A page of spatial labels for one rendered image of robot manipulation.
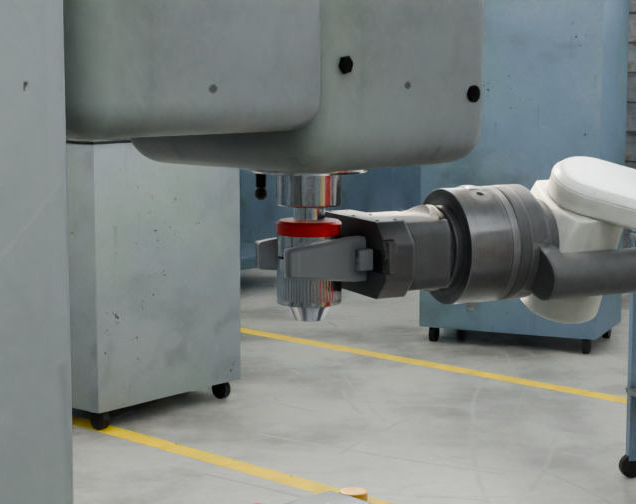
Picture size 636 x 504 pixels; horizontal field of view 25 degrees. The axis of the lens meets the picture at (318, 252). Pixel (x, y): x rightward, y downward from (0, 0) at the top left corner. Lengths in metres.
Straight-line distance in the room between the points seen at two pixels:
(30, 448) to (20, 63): 0.16
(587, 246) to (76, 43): 0.50
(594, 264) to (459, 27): 0.21
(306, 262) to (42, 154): 0.43
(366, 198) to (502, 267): 9.71
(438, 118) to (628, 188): 0.20
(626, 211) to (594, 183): 0.03
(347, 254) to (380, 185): 9.87
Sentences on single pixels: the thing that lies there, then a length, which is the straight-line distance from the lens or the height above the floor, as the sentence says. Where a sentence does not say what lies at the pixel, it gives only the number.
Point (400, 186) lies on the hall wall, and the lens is 10.93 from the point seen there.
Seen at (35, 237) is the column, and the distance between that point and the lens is 0.62.
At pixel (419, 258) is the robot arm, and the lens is 1.04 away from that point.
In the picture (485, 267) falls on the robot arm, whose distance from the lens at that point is 1.07.
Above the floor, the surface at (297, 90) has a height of 1.36.
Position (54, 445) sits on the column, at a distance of 0.64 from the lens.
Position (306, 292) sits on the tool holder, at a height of 1.22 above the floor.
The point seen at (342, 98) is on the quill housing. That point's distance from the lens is 0.92.
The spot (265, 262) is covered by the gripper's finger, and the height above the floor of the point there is 1.24.
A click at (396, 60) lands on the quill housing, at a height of 1.38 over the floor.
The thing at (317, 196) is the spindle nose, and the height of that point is 1.29.
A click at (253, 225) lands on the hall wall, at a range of 9.98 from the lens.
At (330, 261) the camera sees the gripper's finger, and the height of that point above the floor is 1.24.
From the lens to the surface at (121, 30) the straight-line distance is 0.78.
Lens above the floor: 1.38
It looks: 7 degrees down
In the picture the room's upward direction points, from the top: straight up
